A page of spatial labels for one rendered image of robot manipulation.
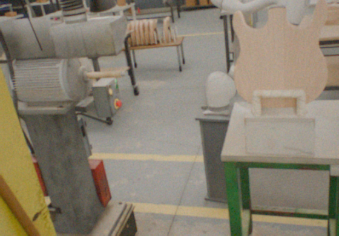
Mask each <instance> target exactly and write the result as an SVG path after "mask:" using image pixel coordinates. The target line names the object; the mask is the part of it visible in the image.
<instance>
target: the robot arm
mask: <svg viewBox="0 0 339 236"><path fill-rule="evenodd" d="M211 1H212V3H213V4H214V5H215V6H216V7H218V8H221V9H222V10H224V11H228V12H230V13H233V14H234V13H235V12H236V11H237V10H240V11H241V13H242V14H243V16H244V20H245V22H246V24H247V25H248V26H249V27H250V14H251V13H255V12H257V11H259V10H261V9H263V8H265V7H268V6H269V5H272V4H277V5H285V6H286V16H287V19H288V21H289V22H290V23H291V24H292V25H295V26H299V25H300V23H301V20H302V19H303V18H304V16H305V14H306V11H307V9H308V7H309V4H310V1H311V0H211ZM239 55H240V42H239V39H238V37H237V35H236V34H235V31H234V65H233V66H232V67H231V68H230V71H229V73H228V76H227V74H225V73H223V72H221V71H216V72H213V73H211V74H210V75H209V76H208V78H207V81H206V99H207V103H208V104H207V105H201V109H203V110H206V111H205V112H204V113H203V114H204V115H205V116H207V115H212V116H226V117H228V116H229V113H230V112H231V110H232V109H233V107H234V104H230V103H229V100H230V99H232V98H233V97H234V96H239V93H238V91H237V90H236V88H235V85H234V69H235V64H236V62H237V60H238V58H239Z"/></svg>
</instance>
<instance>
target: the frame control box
mask: <svg viewBox="0 0 339 236"><path fill-rule="evenodd" d="M115 78H116V77H112V78H101V79H100V80H99V81H97V82H96V83H95V84H94V85H93V86H92V88H91V90H92V93H93V97H94V104H95V107H96V112H97V116H98V117H107V118H109V121H108V120H102V119H99V118H97V117H94V116H91V115H89V114H87V113H76V114H77V115H83V116H87V117H89V118H91V119H94V120H98V121H101V122H103V123H111V117H113V116H114V115H115V114H116V113H117V112H118V111H119V110H120V109H121V108H122V105H121V106H120V107H118V106H117V105H116V102H117V101H118V100H120V101H121V102H122V100H121V97H120V92H119V87H118V89H117V88H116V84H117V83H115V82H114V79H115ZM116 79H117V78H116ZM108 84H110V85H111V87H110V89H109V88H108ZM110 90H112V94H110ZM77 119H78V117H77Z"/></svg>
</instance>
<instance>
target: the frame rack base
mask: <svg viewBox="0 0 339 236"><path fill-rule="evenodd" d="M244 125H245V143H246V153H247V154H264V155H278V156H305V157H315V111H314V104H313V103H308V113H307V114H306V116H305V117H298V116H297V107H287V108H271V107H262V108H261V116H260V117H254V116H253V114H251V113H245V116H244Z"/></svg>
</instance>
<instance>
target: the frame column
mask: <svg viewBox="0 0 339 236"><path fill-rule="evenodd" d="M19 116H20V117H21V119H22V120H24V121H25V124H26V127H27V129H28V133H29V136H30V140H31V143H32V145H33V149H34V151H35V154H36V158H37V160H38V165H39V167H40V170H41V173H42V176H43V179H44V182H45V187H46V189H47V192H48V196H49V198H50V201H51V204H52V207H59V208H61V209H60V210H61V214H57V213H55V224H54V229H55V231H56V232H66V233H72V234H83V235H88V234H90V233H91V231H92V229H93V228H94V227H95V225H96V223H97V222H98V220H99V219H100V217H101V215H102V214H103V212H104V210H106V208H104V206H103V205H102V203H101V202H100V200H99V198H98V196H97V192H96V188H95V185H94V180H93V175H92V172H91V169H90V165H89V162H88V157H87V152H86V149H85V145H84V141H83V138H82V134H81V130H80V127H79V121H78V119H77V114H76V111H75V108H74V107H73V108H72V109H71V110H70V111H69V112H67V113H66V114H19Z"/></svg>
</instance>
